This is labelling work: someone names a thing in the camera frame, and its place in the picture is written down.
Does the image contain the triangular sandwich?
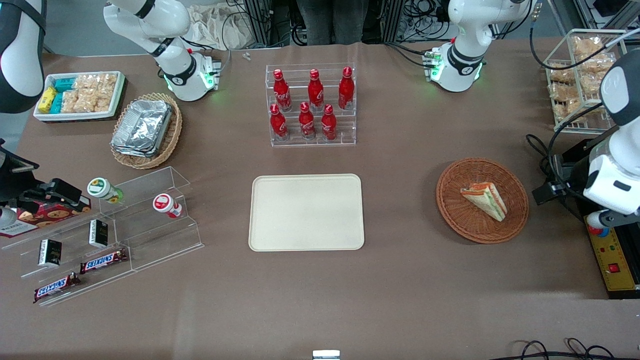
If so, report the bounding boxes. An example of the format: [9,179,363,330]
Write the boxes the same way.
[460,182,508,223]

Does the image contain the round brown wicker basket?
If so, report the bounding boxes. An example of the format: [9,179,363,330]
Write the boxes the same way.
[436,157,530,245]

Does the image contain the white rectangular snack tray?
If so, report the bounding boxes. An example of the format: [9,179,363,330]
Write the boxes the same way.
[33,71,127,122]

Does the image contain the oval light wicker basket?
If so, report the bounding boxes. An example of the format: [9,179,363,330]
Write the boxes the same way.
[110,92,183,170]

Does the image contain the beige plastic tray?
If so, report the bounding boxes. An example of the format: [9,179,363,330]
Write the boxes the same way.
[248,174,366,252]

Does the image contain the red cookie box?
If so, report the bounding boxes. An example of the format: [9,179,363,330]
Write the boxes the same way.
[0,196,92,238]

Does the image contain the black table appliance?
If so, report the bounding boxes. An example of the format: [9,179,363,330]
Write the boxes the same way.
[559,132,621,222]

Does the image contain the green lid drink bottle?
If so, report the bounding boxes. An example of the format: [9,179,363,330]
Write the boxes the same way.
[87,177,124,204]

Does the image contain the small black box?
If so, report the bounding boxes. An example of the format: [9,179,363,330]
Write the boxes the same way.
[38,239,63,267]
[89,219,109,249]

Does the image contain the bagged fried snack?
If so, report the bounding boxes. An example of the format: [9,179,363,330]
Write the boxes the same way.
[549,82,583,104]
[572,36,605,57]
[580,70,607,96]
[577,52,617,75]
[548,63,577,84]
[555,100,587,124]

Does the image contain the brown snickers bar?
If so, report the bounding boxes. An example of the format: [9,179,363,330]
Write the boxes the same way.
[33,272,81,304]
[80,248,129,274]

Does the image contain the yellow snack pack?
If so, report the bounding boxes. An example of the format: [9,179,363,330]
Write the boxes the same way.
[38,86,58,114]

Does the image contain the clear rice cracker bag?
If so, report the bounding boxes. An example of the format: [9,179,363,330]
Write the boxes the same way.
[74,73,118,96]
[61,89,114,114]

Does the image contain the yellow emergency stop control box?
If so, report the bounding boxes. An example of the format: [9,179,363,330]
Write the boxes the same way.
[584,215,640,300]

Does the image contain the clear acrylic step shelf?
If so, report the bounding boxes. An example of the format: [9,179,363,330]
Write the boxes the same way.
[0,166,205,307]

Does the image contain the stacked aluminium foil trays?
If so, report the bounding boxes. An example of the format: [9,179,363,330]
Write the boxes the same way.
[111,99,173,158]

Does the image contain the red lid drink bottle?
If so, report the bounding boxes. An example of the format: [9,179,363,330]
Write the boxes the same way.
[152,193,184,219]

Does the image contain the clear acrylic bottle rack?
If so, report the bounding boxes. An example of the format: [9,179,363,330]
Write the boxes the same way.
[265,62,357,148]

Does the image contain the red cola bottle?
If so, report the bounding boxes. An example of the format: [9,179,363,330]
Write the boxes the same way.
[269,104,288,142]
[273,69,293,112]
[298,102,317,141]
[338,66,355,111]
[307,69,325,112]
[320,104,338,142]

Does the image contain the crumpled white cloth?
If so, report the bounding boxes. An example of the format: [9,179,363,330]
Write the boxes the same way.
[187,4,261,51]

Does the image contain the person legs dark trousers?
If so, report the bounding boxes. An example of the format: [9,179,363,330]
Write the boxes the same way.
[296,0,370,46]

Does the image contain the black appliance power cable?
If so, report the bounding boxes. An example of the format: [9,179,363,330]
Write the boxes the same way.
[526,133,557,192]

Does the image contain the white wire basket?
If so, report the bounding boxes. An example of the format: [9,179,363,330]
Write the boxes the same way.
[543,28,629,134]

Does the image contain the black floor cables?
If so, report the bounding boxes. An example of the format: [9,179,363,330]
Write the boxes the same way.
[500,338,640,360]

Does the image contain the black arm base cables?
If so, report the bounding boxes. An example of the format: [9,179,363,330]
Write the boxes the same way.
[384,41,437,69]

